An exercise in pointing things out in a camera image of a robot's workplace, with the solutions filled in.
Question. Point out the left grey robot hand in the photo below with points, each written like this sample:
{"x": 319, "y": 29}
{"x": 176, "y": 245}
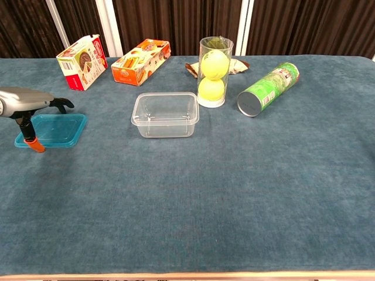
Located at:
{"x": 23, "y": 101}

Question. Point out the blue plastic lid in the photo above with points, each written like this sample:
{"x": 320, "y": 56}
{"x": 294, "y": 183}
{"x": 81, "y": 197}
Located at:
{"x": 58, "y": 130}

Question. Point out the clear plastic container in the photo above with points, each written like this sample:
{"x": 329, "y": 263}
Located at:
{"x": 165, "y": 117}

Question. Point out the red white snack box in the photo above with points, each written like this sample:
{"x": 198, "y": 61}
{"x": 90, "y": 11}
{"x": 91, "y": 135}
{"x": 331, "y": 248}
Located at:
{"x": 83, "y": 65}

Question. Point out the dark brown curtain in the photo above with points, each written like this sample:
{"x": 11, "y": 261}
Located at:
{"x": 175, "y": 20}
{"x": 79, "y": 17}
{"x": 307, "y": 26}
{"x": 23, "y": 26}

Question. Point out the orange biscuit box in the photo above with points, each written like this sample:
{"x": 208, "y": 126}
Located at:
{"x": 140, "y": 63}

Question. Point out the teal table cloth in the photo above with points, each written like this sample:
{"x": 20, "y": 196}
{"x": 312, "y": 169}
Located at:
{"x": 187, "y": 190}

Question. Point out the yellow tennis ball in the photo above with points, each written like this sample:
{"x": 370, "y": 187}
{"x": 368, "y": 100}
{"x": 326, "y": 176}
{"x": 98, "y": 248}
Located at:
{"x": 214, "y": 64}
{"x": 211, "y": 89}

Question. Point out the clear tennis ball tube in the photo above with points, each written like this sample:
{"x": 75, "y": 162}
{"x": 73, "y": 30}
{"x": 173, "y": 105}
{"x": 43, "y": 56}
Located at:
{"x": 216, "y": 42}

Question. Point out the white brown snack wrapper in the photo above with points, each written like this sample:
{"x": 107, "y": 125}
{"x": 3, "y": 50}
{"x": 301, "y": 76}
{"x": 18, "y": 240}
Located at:
{"x": 238, "y": 65}

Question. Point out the green chips can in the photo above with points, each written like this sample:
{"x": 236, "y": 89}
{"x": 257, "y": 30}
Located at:
{"x": 269, "y": 87}

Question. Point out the white frame pole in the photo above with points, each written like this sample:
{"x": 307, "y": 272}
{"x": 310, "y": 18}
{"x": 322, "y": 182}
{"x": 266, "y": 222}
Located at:
{"x": 244, "y": 26}
{"x": 109, "y": 26}
{"x": 57, "y": 20}

